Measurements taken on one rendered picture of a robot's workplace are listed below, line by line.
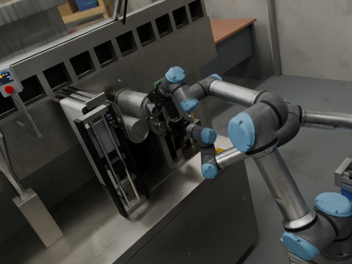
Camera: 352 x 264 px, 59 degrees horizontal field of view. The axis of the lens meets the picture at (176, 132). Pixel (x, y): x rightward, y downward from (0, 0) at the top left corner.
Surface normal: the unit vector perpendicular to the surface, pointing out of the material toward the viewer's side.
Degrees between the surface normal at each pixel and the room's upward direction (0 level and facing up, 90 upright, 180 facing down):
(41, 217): 90
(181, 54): 90
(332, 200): 8
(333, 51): 90
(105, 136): 90
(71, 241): 0
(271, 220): 0
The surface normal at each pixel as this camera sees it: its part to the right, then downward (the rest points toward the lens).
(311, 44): -0.71, 0.51
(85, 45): 0.67, 0.22
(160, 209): -0.26, -0.83
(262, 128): 0.32, -0.04
